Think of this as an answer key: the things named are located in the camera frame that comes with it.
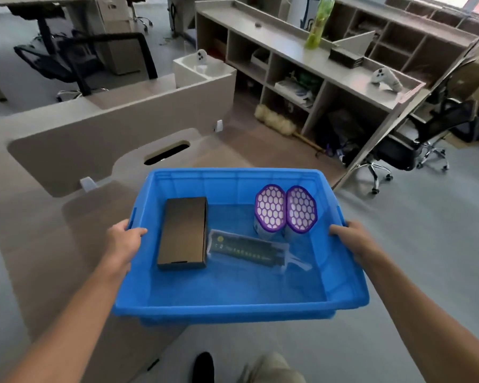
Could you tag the person's left hand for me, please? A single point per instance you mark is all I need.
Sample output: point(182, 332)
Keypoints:
point(121, 243)

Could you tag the person's right hand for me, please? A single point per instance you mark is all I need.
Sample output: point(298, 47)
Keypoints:
point(355, 240)

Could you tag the person's right thumb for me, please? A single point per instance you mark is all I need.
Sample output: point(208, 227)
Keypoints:
point(338, 231)

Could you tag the person's left thumb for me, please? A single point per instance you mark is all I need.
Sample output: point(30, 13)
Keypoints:
point(137, 232)

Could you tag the blue plastic bin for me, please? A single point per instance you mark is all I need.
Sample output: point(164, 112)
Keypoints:
point(239, 251)

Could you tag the person's right forearm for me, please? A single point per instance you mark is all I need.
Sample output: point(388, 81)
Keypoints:
point(427, 319)

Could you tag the person's left forearm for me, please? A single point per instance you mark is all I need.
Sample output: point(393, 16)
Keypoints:
point(66, 319)

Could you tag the purple honeycomb filter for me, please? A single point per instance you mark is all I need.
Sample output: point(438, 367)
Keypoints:
point(270, 207)
point(301, 209)

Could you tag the brown cardboard box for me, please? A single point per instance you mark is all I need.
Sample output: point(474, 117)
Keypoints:
point(183, 233)

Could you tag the black part in clear bag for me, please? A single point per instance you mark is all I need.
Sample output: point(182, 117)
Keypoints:
point(251, 251)

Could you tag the grey desk divider panel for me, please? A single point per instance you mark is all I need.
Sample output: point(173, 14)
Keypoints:
point(103, 127)

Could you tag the straw broom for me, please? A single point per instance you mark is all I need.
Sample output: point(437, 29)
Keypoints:
point(279, 125)

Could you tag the white papers on shelf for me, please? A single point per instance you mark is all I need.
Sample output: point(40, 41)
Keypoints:
point(293, 90)

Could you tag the person's black shoe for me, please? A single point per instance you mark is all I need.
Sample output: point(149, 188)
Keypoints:
point(203, 367)

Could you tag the person's beige trouser leg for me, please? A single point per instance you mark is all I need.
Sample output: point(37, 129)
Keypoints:
point(273, 368)

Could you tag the grey shelf counter unit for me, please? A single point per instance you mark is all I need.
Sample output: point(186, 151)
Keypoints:
point(343, 71)

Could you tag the white game controller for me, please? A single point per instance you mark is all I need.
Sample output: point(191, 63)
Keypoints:
point(201, 56)
point(386, 78)

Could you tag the white open box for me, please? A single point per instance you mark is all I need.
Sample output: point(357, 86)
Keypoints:
point(203, 73)

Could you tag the small dark box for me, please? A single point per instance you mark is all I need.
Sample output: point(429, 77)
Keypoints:
point(346, 57)

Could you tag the black mesh office chair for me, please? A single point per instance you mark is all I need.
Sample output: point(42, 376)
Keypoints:
point(80, 59)

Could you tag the grey drawer cabinet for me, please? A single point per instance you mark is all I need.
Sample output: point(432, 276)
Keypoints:
point(117, 35)

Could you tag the green plastic bottle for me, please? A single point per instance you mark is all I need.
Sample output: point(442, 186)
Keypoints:
point(319, 23)

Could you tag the white divider bracket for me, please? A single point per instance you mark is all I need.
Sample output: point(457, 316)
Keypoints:
point(88, 184)
point(218, 125)

